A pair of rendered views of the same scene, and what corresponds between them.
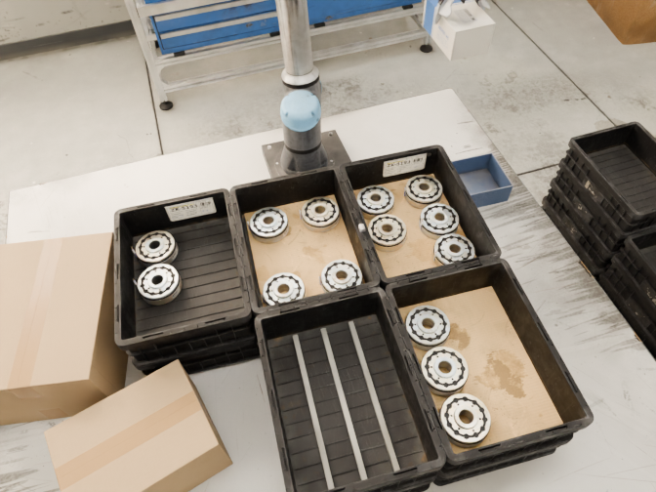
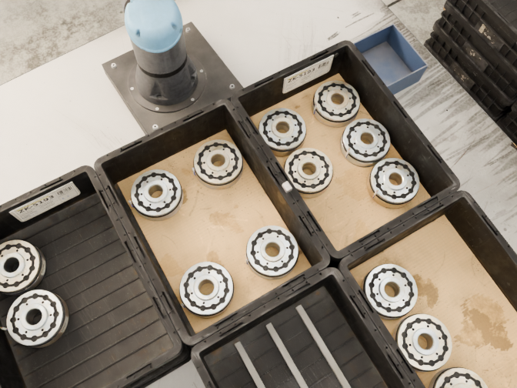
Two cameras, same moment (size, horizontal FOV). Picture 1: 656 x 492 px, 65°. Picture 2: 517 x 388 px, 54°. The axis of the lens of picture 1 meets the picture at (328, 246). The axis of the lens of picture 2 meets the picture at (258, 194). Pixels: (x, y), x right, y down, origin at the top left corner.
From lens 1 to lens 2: 49 cm
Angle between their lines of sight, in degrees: 18
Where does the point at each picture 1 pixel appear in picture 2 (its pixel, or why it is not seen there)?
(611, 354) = not seen: outside the picture
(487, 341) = (457, 288)
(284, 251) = (187, 226)
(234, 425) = not seen: outside the picture
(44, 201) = not seen: outside the picture
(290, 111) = (142, 28)
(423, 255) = (357, 192)
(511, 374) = (491, 322)
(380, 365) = (347, 352)
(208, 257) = (89, 259)
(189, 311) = (91, 344)
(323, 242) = (232, 202)
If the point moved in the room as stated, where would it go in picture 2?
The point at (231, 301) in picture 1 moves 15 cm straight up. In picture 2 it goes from (141, 314) to (124, 301)
